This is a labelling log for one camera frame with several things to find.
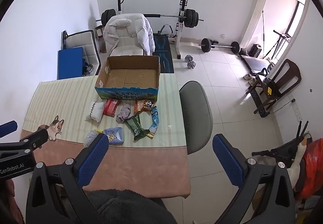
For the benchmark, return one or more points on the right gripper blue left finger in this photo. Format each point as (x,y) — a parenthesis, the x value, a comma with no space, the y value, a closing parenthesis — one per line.
(44,204)

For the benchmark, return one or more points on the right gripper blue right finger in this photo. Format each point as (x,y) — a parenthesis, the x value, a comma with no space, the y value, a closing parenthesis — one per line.
(277,203)

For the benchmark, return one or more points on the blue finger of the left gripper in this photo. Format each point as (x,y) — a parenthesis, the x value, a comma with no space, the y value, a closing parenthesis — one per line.
(8,128)
(35,140)

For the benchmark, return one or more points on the silver yellow scrub sponge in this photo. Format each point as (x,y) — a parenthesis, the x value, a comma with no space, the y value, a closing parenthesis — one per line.
(91,137)

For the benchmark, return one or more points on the white tissue pack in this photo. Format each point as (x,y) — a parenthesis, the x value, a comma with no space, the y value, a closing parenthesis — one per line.
(95,112)

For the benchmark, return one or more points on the light blue cat pouch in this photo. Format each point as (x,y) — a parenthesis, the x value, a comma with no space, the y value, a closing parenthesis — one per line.
(115,135)

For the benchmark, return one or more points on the red snack packet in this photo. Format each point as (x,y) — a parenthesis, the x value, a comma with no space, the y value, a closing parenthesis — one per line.
(111,107)

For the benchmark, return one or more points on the purple cloth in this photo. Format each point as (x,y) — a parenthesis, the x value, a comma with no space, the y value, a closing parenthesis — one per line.
(124,113)

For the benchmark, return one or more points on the green snack packet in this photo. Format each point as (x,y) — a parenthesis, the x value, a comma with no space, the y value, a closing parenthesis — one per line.
(135,126)

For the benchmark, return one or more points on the orange snack packet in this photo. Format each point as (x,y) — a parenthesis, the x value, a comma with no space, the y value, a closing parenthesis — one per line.
(143,105)

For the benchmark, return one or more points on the blue long snack packet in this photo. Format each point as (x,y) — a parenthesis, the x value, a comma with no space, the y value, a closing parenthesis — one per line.
(155,122)

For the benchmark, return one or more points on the goose plush toy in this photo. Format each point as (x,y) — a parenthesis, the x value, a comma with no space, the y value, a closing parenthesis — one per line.
(294,170)

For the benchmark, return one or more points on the red plastic bag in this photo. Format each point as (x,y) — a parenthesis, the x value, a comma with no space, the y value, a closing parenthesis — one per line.
(313,170)

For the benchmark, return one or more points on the dark fleece clothing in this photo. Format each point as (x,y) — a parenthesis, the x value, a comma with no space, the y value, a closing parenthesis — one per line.
(126,206)

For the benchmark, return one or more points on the blue folded mat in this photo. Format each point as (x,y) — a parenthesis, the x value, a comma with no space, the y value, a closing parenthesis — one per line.
(70,63)

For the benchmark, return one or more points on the grey round chair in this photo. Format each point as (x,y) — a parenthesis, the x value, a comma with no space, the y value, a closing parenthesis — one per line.
(197,116)

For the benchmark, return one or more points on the striped cat tablecloth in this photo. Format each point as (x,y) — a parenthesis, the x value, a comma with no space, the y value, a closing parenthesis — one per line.
(155,166)

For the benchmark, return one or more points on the dark wooden chair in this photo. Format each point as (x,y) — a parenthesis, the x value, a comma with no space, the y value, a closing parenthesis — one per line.
(267,91)

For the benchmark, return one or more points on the open cardboard box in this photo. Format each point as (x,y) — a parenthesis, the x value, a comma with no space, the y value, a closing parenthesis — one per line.
(129,78)

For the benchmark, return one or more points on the small wooden stool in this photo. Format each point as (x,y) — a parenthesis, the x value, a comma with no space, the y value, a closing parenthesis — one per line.
(101,42)

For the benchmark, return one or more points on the black kettlebell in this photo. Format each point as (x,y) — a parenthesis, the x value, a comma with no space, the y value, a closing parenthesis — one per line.
(264,72)

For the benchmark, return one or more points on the white padded chair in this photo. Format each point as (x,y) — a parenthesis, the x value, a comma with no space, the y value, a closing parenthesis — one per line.
(127,48)

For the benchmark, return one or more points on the white puffer jacket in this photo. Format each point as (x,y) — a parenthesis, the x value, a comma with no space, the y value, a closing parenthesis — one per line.
(131,28)

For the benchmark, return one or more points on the chrome dumbbell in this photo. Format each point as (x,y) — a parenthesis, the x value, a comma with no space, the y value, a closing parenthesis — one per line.
(190,62)

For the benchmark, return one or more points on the floor barbell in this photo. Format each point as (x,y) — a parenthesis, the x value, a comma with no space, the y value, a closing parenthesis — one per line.
(208,44)

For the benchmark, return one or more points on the barbell on rack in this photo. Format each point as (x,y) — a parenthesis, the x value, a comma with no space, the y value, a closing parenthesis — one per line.
(190,19)

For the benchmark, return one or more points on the white squat rack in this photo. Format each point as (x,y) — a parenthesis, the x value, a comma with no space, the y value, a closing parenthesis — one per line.
(179,25)

